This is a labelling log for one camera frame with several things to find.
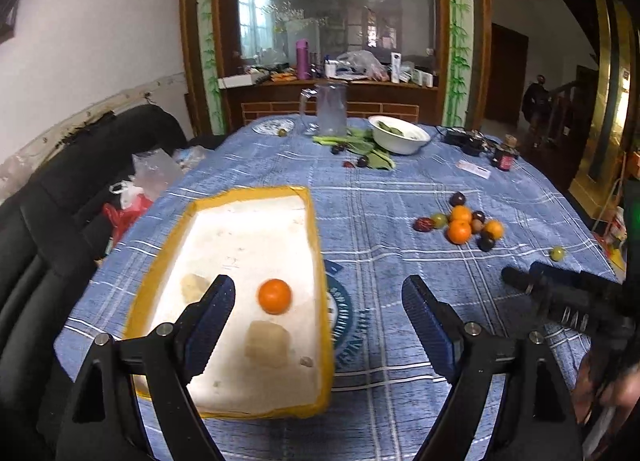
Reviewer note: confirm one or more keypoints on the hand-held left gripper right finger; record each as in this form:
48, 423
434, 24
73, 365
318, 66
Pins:
429, 326

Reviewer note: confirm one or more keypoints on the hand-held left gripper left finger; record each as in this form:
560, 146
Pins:
215, 323

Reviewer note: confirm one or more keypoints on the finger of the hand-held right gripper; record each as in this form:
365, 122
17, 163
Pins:
515, 278

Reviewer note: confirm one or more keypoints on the dark purple plum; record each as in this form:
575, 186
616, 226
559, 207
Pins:
336, 148
478, 216
485, 243
361, 161
457, 199

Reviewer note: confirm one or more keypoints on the orange mandarin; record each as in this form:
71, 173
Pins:
460, 214
493, 229
274, 296
459, 232

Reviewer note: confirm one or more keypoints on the brown longan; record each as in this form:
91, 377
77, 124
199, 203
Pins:
476, 226

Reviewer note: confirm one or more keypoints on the yellow tray with white foam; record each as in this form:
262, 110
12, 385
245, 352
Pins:
240, 241

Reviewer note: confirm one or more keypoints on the person's right hand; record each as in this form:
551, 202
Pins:
620, 391

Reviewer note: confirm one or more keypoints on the blue plaid tablecloth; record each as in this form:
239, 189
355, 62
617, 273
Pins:
380, 221

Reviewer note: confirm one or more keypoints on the white paper packet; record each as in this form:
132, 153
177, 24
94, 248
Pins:
473, 169

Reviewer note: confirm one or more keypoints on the dark jar with red label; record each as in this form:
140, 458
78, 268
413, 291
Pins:
505, 157

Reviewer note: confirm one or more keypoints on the red plastic bag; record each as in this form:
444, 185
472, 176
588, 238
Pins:
122, 216

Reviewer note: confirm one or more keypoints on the black power adapter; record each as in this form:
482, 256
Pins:
462, 137

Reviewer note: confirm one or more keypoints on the white bowl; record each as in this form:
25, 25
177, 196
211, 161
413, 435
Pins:
400, 138

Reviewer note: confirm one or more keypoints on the black sofa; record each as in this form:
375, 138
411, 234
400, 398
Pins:
50, 241

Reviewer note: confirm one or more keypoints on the green leaves in bowl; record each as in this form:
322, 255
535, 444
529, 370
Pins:
392, 128

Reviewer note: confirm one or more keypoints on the green leafy vegetables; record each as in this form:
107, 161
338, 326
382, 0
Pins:
360, 145

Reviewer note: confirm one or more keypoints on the brown wooden door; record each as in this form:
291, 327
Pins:
507, 73

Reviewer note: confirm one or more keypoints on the wooden sideboard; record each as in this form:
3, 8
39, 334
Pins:
360, 97

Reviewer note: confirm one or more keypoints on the clear glass pitcher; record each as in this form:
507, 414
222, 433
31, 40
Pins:
327, 108

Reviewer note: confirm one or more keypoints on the tall white carton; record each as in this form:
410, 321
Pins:
396, 67

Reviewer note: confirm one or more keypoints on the flat white box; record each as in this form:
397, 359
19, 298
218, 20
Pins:
235, 81

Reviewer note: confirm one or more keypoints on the crumpled clear plastic bag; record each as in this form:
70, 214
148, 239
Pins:
362, 63

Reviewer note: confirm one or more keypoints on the purple thermos bottle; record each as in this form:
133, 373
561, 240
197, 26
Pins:
302, 61

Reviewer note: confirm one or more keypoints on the wooden glass partition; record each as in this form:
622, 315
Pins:
190, 16

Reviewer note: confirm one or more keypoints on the window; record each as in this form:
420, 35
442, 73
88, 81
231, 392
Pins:
255, 6

